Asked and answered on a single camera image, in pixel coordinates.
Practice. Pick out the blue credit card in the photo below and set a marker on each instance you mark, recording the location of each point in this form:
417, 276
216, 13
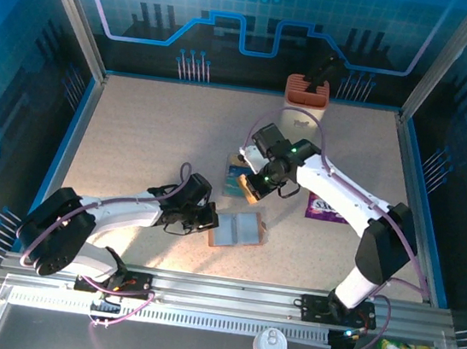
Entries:
236, 172

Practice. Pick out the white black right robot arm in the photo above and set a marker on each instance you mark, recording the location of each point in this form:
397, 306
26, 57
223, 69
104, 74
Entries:
334, 192

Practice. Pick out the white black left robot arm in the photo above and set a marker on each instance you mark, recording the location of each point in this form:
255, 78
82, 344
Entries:
125, 214

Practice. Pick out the clear acrylic box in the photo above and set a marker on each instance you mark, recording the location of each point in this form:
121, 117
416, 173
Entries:
232, 155

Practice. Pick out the purple pink candy bag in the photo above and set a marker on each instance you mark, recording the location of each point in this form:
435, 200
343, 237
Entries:
323, 210

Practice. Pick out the white knife block orange top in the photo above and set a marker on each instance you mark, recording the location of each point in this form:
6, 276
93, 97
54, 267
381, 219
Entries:
306, 94

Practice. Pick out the black controller box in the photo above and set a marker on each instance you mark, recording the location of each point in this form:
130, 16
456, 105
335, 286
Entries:
342, 341

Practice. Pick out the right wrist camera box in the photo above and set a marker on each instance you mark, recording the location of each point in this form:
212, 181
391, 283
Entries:
249, 159

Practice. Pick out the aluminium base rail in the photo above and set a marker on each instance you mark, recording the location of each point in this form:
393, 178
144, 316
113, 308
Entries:
223, 287

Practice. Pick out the aluminium side rail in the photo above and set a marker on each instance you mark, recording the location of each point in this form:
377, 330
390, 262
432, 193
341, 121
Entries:
416, 207
68, 153

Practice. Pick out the aluminium frame post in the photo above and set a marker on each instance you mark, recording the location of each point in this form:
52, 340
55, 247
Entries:
442, 64
73, 16

